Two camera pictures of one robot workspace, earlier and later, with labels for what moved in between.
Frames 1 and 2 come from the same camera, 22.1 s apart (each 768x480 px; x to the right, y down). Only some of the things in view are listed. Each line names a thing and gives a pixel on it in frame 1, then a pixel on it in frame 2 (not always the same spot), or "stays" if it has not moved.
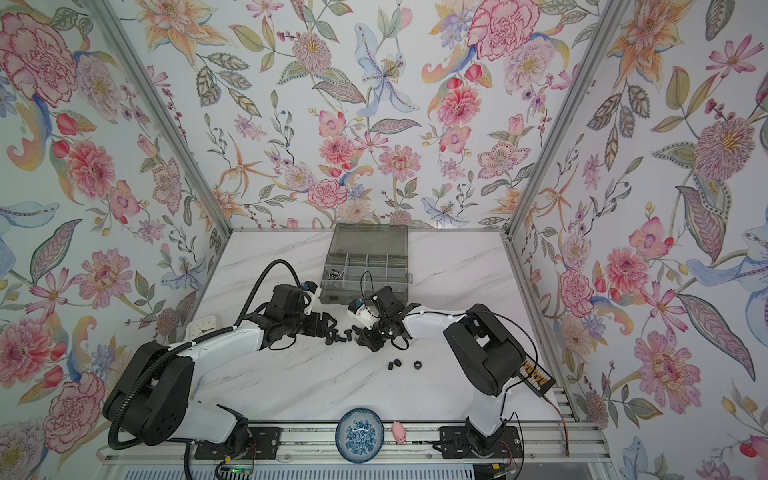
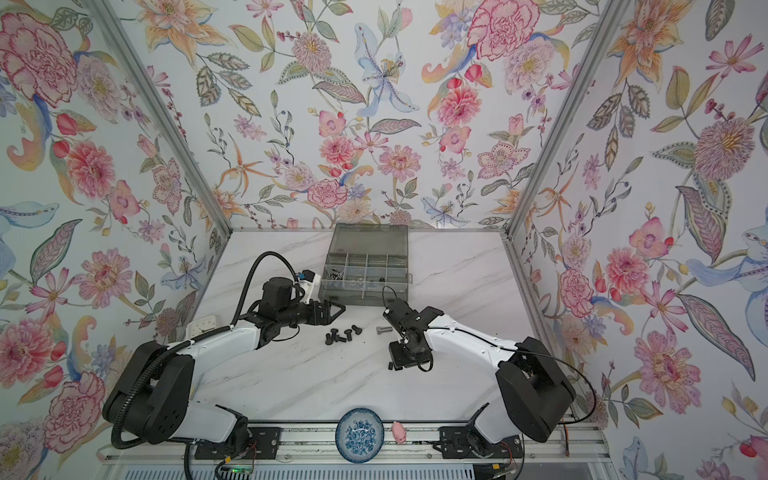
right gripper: x=366 y=334 to x=397 y=360
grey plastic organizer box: x=360 y=257 stays
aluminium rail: x=535 y=444 stays
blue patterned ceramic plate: x=359 y=435 stays
